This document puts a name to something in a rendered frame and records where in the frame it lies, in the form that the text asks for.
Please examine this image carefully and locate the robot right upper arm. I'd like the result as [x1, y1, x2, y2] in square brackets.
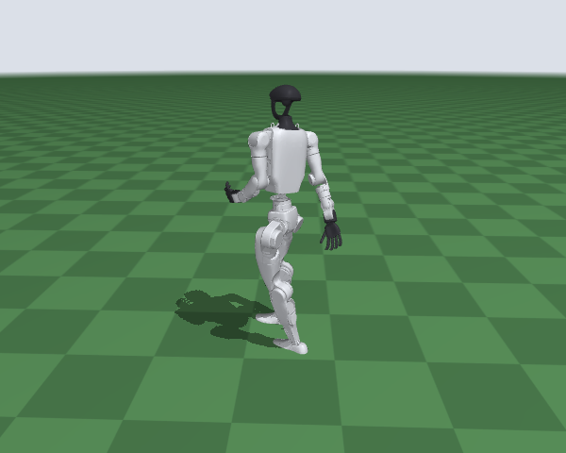
[306, 131, 325, 186]

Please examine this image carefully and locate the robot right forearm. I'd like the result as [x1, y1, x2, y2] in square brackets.
[315, 174, 334, 220]

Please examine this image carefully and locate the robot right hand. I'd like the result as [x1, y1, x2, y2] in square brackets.
[320, 210, 342, 250]

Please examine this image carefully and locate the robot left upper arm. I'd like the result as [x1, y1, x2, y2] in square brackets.
[248, 130, 272, 190]

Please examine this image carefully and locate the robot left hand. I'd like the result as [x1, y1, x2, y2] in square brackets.
[225, 181, 240, 203]

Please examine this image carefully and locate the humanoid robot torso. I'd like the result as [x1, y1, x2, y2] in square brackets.
[262, 123, 308, 236]

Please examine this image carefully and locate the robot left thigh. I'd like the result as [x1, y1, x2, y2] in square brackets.
[255, 221, 293, 301]

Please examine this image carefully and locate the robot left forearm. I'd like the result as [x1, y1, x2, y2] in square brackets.
[232, 176, 260, 203]

